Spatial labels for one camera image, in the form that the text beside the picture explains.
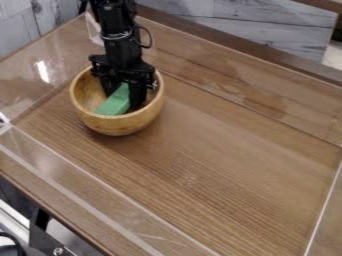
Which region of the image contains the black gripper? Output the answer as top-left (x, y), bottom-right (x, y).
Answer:
top-left (88, 34), bottom-right (155, 110)

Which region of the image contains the green rectangular block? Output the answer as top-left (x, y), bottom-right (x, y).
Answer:
top-left (95, 83), bottom-right (129, 116)

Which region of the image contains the brown wooden bowl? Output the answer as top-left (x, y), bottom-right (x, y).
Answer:
top-left (69, 66), bottom-right (165, 136)

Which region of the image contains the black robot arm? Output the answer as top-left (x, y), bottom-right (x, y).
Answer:
top-left (88, 0), bottom-right (156, 116)

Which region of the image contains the black metal table leg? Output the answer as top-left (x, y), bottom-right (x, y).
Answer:
top-left (29, 208), bottom-right (68, 256)

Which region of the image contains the clear acrylic corner bracket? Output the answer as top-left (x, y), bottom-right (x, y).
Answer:
top-left (84, 12), bottom-right (104, 47)

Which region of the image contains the clear acrylic tray wall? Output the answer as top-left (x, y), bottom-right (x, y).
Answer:
top-left (0, 121), bottom-right (219, 256)

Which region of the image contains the black cable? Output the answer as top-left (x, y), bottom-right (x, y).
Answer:
top-left (0, 231), bottom-right (24, 256)

